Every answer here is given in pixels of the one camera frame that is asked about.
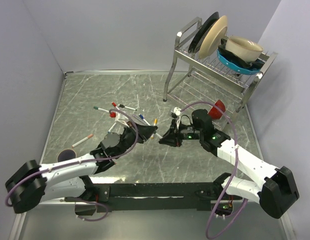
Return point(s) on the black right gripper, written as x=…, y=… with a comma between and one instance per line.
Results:
x=173, y=137

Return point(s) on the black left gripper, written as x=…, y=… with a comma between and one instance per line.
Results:
x=144, y=131

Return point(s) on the yellow cap marker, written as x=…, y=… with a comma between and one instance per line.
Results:
x=154, y=123

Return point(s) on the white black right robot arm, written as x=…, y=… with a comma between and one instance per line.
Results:
x=273, y=188

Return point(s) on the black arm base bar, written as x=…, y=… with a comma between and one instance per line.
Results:
x=156, y=196

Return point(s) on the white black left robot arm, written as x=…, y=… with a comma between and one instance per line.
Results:
x=34, y=183

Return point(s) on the black cap marker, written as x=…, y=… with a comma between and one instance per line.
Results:
x=127, y=107

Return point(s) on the salmon cap marker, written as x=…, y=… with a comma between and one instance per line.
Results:
x=82, y=140

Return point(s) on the green cap marker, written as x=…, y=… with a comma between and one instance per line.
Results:
x=101, y=109

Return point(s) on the red bowl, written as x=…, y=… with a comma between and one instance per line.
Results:
x=214, y=113

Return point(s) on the stainless steel dish rack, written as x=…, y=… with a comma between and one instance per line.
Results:
x=210, y=79

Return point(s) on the black plate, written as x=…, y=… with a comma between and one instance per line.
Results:
x=198, y=39

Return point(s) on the beige plate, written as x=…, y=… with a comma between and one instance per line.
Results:
x=213, y=37

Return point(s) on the black dish under bowl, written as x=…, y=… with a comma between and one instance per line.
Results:
x=231, y=57

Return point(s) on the blue polka dot bowl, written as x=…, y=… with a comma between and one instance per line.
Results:
x=236, y=68

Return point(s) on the cream ceramic bowl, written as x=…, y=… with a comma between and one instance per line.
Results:
x=243, y=48

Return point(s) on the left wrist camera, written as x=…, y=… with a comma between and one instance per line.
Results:
x=119, y=119

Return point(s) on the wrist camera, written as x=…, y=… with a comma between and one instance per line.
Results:
x=119, y=119
x=175, y=112

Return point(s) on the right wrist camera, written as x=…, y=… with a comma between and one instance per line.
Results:
x=175, y=112

